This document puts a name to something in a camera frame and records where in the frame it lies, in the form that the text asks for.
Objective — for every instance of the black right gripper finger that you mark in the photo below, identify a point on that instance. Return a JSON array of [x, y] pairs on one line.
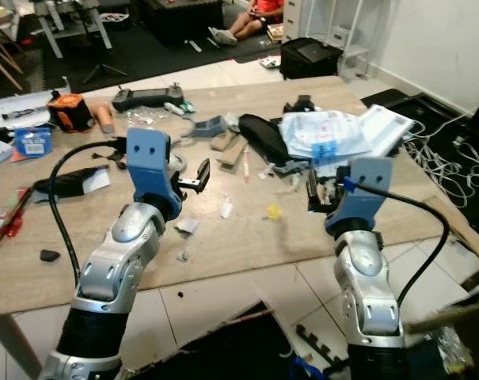
[[312, 190]]

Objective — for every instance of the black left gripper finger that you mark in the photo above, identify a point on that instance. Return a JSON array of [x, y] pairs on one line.
[[203, 176]]

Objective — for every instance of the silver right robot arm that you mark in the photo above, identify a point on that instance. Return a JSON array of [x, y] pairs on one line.
[[370, 293]]

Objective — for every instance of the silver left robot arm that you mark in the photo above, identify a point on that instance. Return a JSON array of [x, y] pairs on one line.
[[112, 265]]

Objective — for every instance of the wooden block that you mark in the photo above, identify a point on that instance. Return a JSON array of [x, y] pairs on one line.
[[227, 145]]

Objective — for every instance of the white paper scrap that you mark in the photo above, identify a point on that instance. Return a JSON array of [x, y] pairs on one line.
[[226, 208]]

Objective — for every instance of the yellow cap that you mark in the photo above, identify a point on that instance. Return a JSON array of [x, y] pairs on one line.
[[273, 211]]

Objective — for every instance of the grey-blue small device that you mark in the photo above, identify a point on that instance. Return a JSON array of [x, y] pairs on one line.
[[204, 127]]

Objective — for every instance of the white plastic bag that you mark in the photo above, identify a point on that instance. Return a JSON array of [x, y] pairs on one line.
[[342, 131]]

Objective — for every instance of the long black pouch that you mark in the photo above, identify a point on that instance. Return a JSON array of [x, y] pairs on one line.
[[263, 136]]

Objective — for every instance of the black remote controller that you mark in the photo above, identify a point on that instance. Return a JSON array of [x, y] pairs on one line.
[[148, 96]]

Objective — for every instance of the tan cylinder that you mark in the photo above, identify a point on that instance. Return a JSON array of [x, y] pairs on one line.
[[104, 117]]

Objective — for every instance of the black pouch with white label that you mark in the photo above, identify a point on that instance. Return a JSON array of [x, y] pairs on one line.
[[71, 183]]

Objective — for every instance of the small black case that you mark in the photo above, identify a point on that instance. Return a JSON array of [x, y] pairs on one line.
[[310, 57]]

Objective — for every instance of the orange and black device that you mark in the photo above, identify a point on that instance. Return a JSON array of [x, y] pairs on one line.
[[69, 112]]

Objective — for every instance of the black tripod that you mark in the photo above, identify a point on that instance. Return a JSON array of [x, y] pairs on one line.
[[100, 67]]

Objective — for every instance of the small black lump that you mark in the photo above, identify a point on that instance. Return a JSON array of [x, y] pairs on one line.
[[49, 256]]

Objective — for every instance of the blue small box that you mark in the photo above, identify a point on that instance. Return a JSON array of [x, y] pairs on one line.
[[33, 141]]

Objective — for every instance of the large black case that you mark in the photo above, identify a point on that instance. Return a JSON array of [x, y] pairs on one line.
[[180, 17]]

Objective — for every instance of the red package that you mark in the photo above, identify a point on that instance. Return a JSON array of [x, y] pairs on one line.
[[5, 219]]

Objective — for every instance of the white shelf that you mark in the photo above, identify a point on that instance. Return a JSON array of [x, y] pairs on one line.
[[292, 16]]

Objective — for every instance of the person in orange shirt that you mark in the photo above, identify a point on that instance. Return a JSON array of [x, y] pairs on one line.
[[259, 9]]

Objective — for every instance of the grey metal workbench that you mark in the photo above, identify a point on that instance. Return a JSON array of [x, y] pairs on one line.
[[65, 17]]

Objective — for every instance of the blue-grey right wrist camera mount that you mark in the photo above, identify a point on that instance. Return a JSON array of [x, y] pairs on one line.
[[359, 198]]

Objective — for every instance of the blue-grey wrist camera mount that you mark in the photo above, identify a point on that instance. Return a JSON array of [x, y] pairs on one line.
[[152, 162], [359, 198]]

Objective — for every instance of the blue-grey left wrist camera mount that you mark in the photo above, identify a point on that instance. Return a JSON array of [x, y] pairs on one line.
[[152, 162]]

